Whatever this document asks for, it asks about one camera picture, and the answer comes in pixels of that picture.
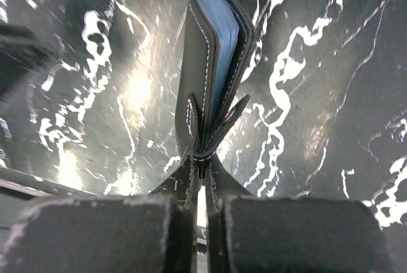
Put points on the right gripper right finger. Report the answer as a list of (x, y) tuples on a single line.
[(219, 184)]

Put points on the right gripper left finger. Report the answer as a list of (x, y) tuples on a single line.
[(175, 232)]

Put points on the black card holder wallet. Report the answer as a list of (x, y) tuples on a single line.
[(219, 38)]

